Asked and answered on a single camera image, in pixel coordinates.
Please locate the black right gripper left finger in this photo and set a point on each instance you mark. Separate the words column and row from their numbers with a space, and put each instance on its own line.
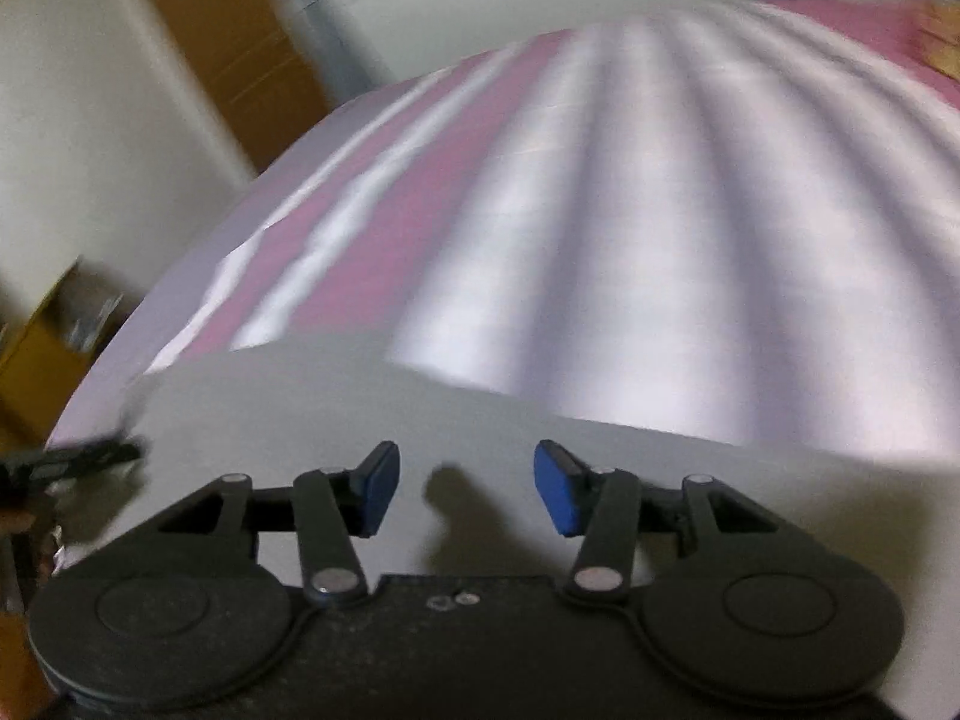
column 202, row 595

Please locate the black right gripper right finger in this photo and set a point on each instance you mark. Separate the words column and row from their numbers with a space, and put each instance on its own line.
column 720, row 587

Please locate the grey pants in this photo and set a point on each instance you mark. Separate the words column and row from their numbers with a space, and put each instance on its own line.
column 467, row 502

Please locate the pink grey striped bedsheet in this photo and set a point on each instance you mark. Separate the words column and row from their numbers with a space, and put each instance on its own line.
column 737, row 223

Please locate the grey left curtain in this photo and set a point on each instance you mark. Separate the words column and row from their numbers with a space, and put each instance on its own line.
column 329, row 35

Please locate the colourful red yellow blanket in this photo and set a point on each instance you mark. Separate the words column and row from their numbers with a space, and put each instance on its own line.
column 936, row 26

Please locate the brown wooden door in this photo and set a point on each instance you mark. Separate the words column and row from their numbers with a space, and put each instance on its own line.
column 251, row 70

